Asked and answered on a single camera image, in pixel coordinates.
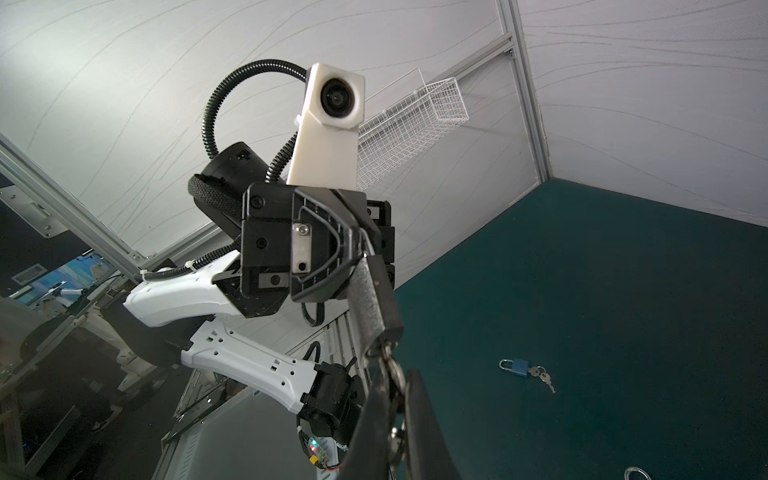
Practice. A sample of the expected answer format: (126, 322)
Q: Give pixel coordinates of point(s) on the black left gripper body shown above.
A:
(265, 245)

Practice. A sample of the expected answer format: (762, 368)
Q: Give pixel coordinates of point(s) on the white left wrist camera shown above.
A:
(326, 149)

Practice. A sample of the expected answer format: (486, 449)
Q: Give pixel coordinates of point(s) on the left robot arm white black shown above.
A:
(176, 302)

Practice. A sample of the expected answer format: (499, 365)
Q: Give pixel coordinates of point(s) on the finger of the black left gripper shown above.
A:
(341, 231)

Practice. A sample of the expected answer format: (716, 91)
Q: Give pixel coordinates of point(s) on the black padlock with keys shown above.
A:
(372, 304)

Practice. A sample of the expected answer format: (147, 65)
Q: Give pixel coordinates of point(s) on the black padlock shackle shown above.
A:
(636, 473)

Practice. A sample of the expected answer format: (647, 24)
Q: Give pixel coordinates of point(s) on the white wire basket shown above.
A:
(409, 116)

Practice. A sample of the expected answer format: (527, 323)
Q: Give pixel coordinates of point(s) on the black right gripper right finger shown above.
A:
(428, 456)

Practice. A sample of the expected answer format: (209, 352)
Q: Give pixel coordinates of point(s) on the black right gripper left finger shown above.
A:
(368, 455)

